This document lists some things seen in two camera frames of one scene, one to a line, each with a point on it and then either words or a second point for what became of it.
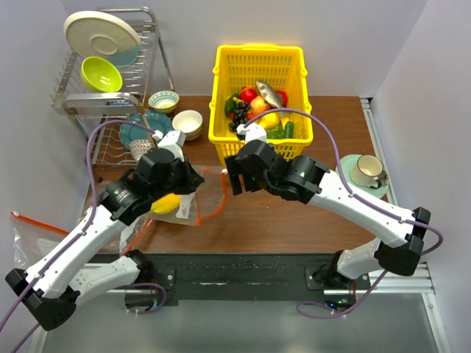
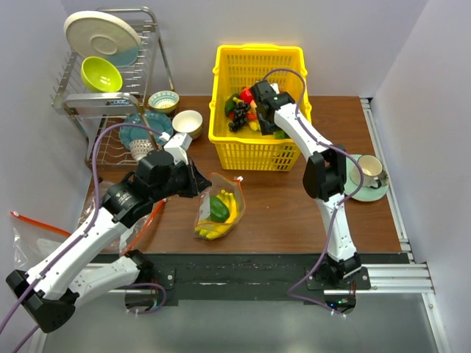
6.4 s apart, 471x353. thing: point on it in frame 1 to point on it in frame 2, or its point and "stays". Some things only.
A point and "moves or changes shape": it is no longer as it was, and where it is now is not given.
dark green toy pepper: (230, 104) stays
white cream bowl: (190, 122) stays
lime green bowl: (99, 75) stays
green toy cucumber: (289, 129) moves or changes shape
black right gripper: (233, 165) to (267, 129)
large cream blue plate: (99, 34) stays
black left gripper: (192, 179) stays
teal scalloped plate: (132, 132) stays
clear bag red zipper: (31, 239) stays
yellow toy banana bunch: (166, 205) to (212, 229)
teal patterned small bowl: (163, 101) stays
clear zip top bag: (202, 203) to (220, 207)
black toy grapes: (241, 110) stays
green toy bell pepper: (276, 133) to (218, 212)
